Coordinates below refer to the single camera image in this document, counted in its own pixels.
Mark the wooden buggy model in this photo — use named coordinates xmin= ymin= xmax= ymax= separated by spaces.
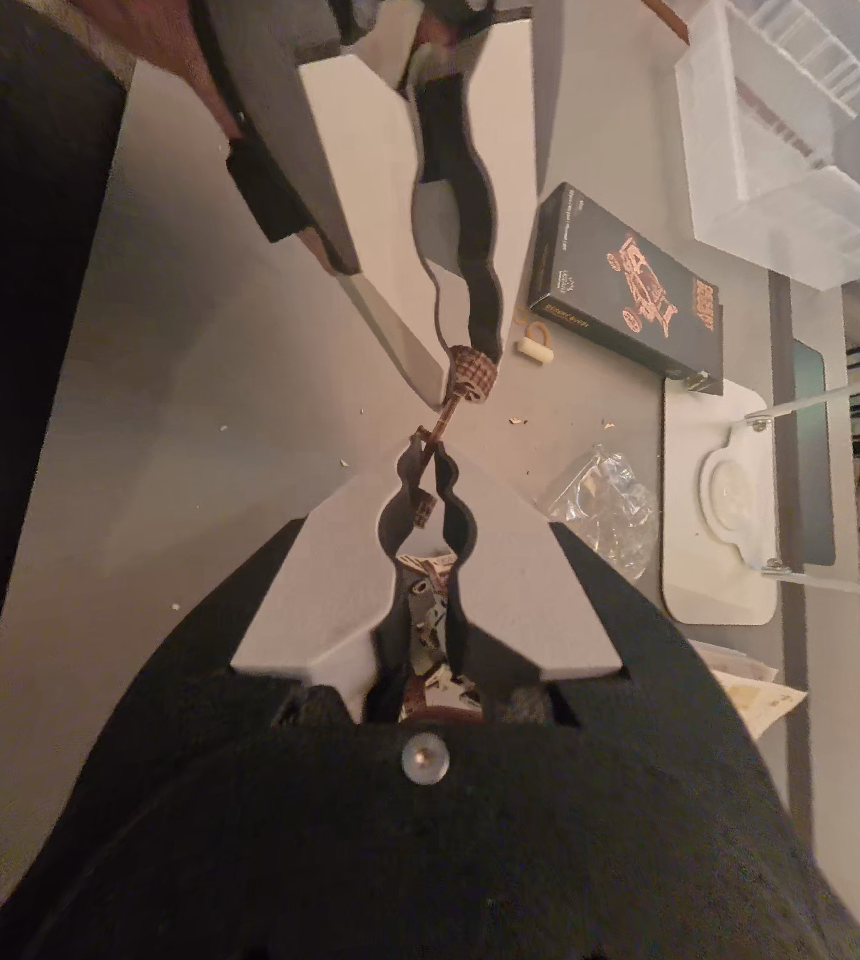
xmin=396 ymin=551 xmax=480 ymax=725

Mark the black model box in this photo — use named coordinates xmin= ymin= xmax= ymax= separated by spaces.
xmin=526 ymin=181 xmax=725 ymax=397

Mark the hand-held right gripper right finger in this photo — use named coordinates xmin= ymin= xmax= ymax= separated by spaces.
xmin=433 ymin=441 xmax=624 ymax=682

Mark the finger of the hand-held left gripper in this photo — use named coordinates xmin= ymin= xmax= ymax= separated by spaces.
xmin=298 ymin=52 xmax=452 ymax=411
xmin=416 ymin=18 xmax=538 ymax=365

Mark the clear plastic organiser box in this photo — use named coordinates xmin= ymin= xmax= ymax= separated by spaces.
xmin=673 ymin=0 xmax=860 ymax=294

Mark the clear plastic bag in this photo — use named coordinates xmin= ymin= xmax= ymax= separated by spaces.
xmin=548 ymin=444 xmax=662 ymax=582

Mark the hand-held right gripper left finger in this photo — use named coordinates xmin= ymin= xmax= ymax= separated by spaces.
xmin=231 ymin=438 xmax=420 ymax=687

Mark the wooden wheel axle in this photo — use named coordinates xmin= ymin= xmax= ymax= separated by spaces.
xmin=409 ymin=343 xmax=502 ymax=530

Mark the instruction booklet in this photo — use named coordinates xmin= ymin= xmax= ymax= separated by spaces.
xmin=700 ymin=641 xmax=810 ymax=740

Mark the person's left hand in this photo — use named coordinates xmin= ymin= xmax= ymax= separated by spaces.
xmin=91 ymin=0 xmax=245 ymax=144

